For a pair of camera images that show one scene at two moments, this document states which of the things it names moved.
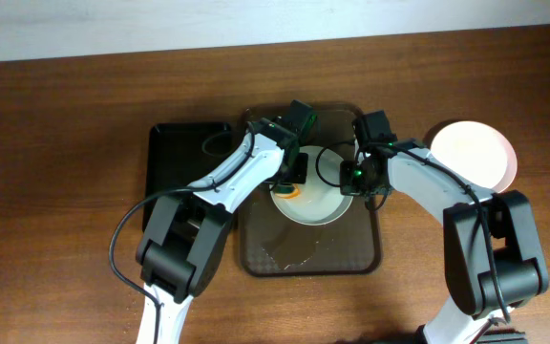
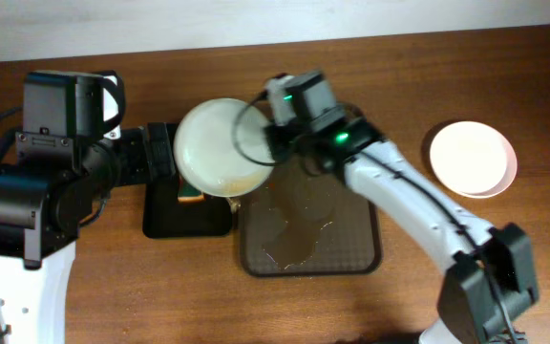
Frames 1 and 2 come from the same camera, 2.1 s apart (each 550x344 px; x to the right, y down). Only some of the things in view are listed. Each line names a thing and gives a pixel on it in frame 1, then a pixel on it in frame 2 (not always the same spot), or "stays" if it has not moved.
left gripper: (297, 168) → (158, 150)
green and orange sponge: (287, 190) → (187, 193)
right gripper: (351, 178) → (281, 144)
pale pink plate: (478, 152) stays
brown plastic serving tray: (272, 246) stays
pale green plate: (319, 202) → (222, 148)
